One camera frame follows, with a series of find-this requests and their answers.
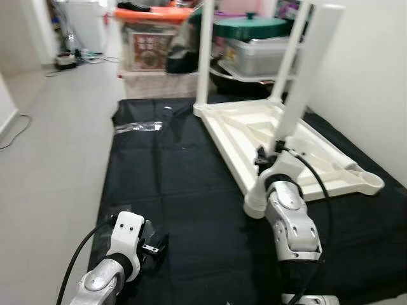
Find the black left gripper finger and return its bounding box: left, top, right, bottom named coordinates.
left=141, top=231, right=170, bottom=259

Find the black tablecloth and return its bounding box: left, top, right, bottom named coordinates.
left=89, top=95, right=407, bottom=305

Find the black wok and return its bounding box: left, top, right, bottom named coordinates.
left=210, top=64, right=280, bottom=96

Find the clear plastic storage box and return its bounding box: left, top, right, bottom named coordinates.
left=226, top=37, right=300, bottom=81

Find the clear tape strip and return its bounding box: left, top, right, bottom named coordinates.
left=116, top=121, right=165, bottom=135

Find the beige cloth covered bench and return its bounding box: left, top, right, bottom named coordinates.
left=120, top=70, right=214, bottom=100

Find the black plastic bag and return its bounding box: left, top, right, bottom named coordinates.
left=167, top=22, right=204, bottom=74

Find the green pot lid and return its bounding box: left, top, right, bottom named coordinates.
left=213, top=13, right=291, bottom=40

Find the red printed cardboard box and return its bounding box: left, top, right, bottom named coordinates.
left=127, top=32, right=172, bottom=71

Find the orange box lid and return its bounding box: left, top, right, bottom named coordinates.
left=114, top=5, right=195, bottom=24

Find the small black flat item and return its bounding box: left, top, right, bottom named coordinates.
left=118, top=2, right=151, bottom=13

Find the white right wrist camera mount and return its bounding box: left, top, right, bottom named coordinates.
left=258, top=143, right=294, bottom=193

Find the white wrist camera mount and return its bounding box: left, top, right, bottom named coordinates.
left=258, top=143, right=294, bottom=193
left=111, top=213, right=146, bottom=269

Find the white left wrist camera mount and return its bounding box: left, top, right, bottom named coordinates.
left=111, top=213, right=146, bottom=269

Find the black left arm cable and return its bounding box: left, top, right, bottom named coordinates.
left=56, top=219, right=115, bottom=305

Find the black room cable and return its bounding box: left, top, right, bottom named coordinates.
left=0, top=113, right=32, bottom=151

